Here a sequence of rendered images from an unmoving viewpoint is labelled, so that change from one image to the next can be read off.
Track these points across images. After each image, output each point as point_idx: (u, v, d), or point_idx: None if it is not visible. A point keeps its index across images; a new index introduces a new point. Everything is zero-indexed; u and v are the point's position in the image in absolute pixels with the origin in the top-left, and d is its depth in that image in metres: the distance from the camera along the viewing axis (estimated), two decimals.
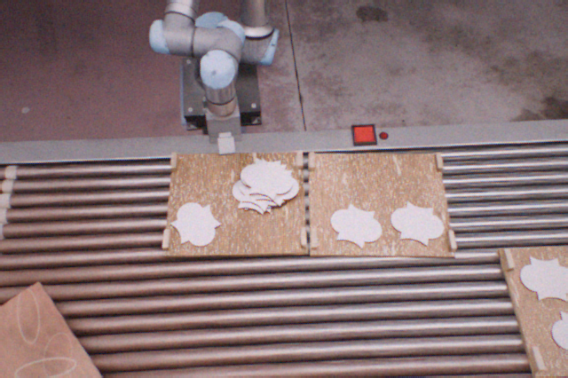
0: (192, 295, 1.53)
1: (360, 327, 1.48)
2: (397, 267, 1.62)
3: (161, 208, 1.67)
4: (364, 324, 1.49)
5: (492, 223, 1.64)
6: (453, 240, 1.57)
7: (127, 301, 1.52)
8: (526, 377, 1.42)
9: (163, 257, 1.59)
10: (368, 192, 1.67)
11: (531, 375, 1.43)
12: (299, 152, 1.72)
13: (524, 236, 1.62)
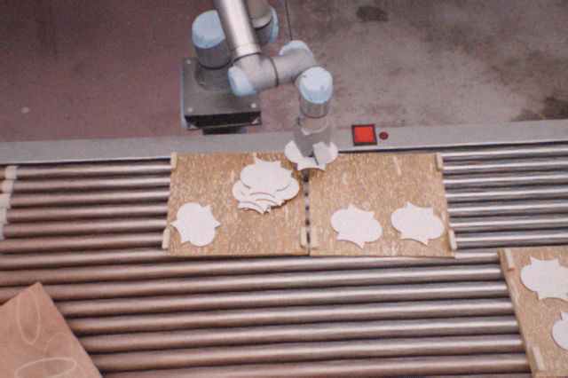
0: (192, 295, 1.53)
1: (360, 327, 1.48)
2: (397, 267, 1.62)
3: (161, 208, 1.67)
4: (364, 324, 1.49)
5: (492, 223, 1.64)
6: (453, 240, 1.57)
7: (127, 301, 1.52)
8: (526, 377, 1.42)
9: (163, 257, 1.59)
10: (368, 192, 1.67)
11: (531, 375, 1.43)
12: None
13: (524, 236, 1.62)
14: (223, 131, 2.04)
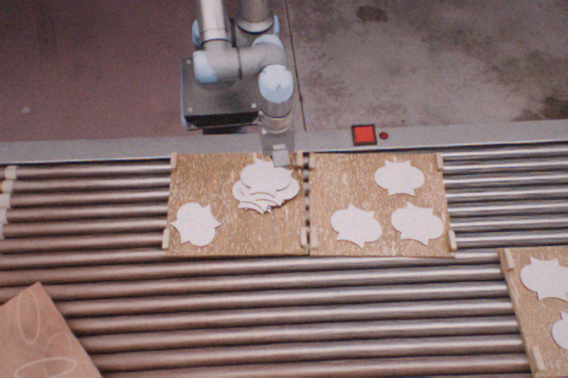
0: (192, 295, 1.53)
1: (360, 327, 1.48)
2: (397, 267, 1.62)
3: (161, 208, 1.67)
4: (364, 324, 1.49)
5: (492, 223, 1.64)
6: (453, 240, 1.57)
7: (127, 301, 1.52)
8: (526, 377, 1.42)
9: (163, 257, 1.59)
10: (368, 192, 1.67)
11: (531, 375, 1.43)
12: (299, 152, 1.72)
13: (524, 236, 1.62)
14: (223, 131, 2.04)
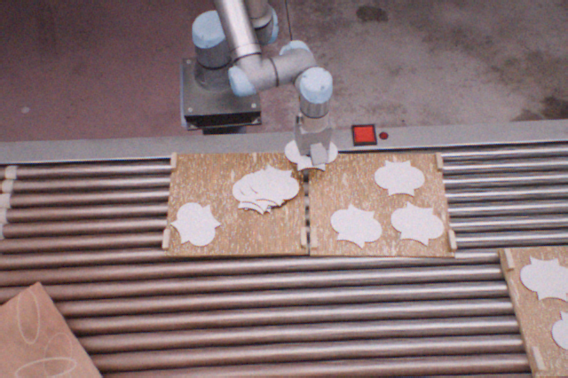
0: (192, 295, 1.53)
1: (360, 327, 1.48)
2: (397, 267, 1.62)
3: (161, 208, 1.67)
4: (364, 324, 1.49)
5: (492, 223, 1.64)
6: (453, 240, 1.57)
7: (127, 301, 1.52)
8: (526, 377, 1.42)
9: (163, 257, 1.59)
10: (368, 192, 1.67)
11: (531, 375, 1.43)
12: None
13: (524, 236, 1.62)
14: (223, 131, 2.04)
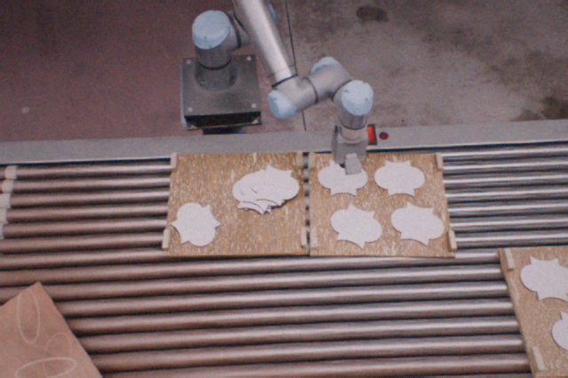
0: (192, 295, 1.53)
1: (360, 327, 1.48)
2: (397, 267, 1.62)
3: (161, 208, 1.67)
4: (364, 324, 1.49)
5: (492, 223, 1.64)
6: (453, 240, 1.57)
7: (127, 301, 1.52)
8: (526, 377, 1.42)
9: (163, 257, 1.59)
10: (368, 192, 1.67)
11: (531, 375, 1.43)
12: (299, 152, 1.72)
13: (524, 236, 1.62)
14: (223, 131, 2.04)
